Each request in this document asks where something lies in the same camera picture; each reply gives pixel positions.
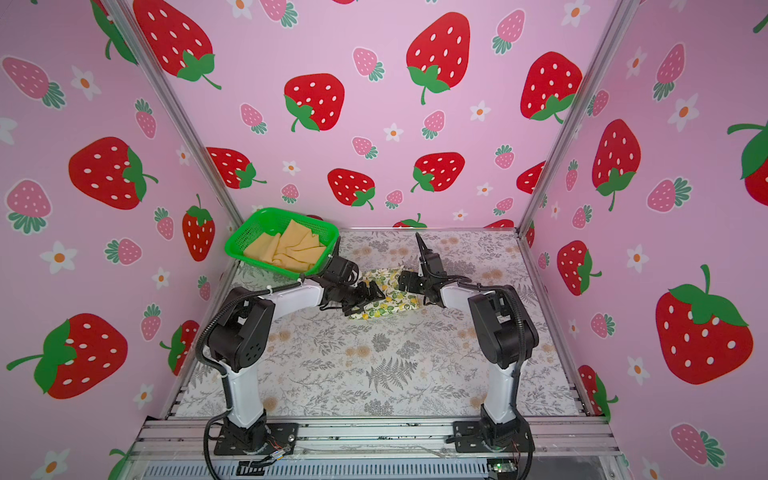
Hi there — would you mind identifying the lemon print skirt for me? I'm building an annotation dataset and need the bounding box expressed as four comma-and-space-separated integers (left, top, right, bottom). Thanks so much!
349, 267, 424, 320

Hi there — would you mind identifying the aluminium corner post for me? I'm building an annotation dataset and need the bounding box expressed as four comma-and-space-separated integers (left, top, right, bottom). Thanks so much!
105, 0, 243, 226
516, 0, 640, 239

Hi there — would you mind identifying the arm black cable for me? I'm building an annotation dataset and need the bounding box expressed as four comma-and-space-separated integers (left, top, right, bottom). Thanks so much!
415, 232, 535, 480
194, 251, 352, 480

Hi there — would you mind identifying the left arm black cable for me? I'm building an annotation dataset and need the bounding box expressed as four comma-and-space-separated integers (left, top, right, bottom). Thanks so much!
194, 251, 352, 480

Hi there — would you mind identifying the tan skirt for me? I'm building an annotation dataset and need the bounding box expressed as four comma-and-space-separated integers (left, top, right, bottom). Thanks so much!
244, 220, 326, 273

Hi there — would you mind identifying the aluminium corner post left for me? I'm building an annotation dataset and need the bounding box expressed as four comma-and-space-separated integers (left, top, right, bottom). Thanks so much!
105, 0, 243, 226

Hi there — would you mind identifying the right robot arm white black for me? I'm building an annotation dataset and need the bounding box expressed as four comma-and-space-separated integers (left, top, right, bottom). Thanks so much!
397, 253, 539, 450

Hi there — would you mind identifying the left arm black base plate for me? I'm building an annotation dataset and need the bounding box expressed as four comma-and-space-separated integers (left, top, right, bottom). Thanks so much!
213, 419, 299, 457

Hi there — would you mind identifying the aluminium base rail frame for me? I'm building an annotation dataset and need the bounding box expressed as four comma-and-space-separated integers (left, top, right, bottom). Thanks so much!
116, 416, 633, 479

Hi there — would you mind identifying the green plastic basket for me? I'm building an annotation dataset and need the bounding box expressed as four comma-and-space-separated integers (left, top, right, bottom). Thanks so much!
225, 208, 340, 279

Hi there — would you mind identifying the aluminium corner post right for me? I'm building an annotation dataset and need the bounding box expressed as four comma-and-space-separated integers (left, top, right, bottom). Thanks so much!
516, 0, 640, 239

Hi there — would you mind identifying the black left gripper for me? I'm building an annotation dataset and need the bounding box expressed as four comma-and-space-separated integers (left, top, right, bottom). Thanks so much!
336, 280, 386, 314

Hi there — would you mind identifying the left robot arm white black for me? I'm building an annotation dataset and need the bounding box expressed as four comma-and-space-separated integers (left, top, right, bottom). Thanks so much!
195, 257, 385, 431

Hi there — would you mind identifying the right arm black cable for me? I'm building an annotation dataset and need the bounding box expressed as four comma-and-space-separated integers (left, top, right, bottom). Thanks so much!
415, 232, 535, 480

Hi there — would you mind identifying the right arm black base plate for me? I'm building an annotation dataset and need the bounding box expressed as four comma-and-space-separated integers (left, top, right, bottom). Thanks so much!
445, 419, 536, 453

